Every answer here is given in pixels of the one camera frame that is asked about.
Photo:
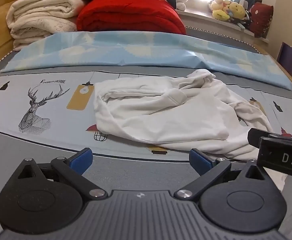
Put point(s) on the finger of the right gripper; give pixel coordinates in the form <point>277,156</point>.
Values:
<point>254,136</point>

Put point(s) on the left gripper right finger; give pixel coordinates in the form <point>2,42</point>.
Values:
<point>211,172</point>

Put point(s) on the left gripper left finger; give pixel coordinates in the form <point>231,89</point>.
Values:
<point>71,171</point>

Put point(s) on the white garment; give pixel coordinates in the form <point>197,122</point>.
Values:
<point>179,113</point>

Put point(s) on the yellow plush toy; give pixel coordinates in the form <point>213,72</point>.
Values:
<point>225,10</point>

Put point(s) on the cream folded blanket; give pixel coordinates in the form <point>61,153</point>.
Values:
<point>32,20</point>

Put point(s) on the red folded blanket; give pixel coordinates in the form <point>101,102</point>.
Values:
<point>130,15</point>

